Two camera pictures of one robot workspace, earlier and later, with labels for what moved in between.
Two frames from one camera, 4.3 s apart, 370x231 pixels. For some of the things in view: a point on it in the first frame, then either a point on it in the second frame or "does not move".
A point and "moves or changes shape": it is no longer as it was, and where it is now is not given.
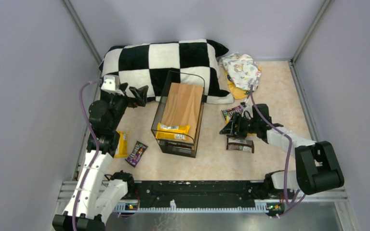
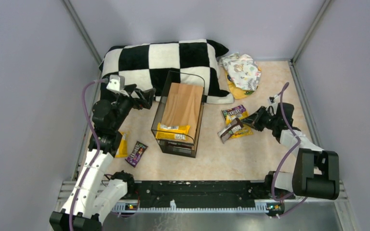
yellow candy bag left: (123, 145) does not move
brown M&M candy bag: (236, 144) moves or changes shape
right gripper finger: (229, 129) -> (254, 119)
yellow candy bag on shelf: (170, 132) does not move
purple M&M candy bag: (136, 153) does not move
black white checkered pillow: (141, 65) does not move
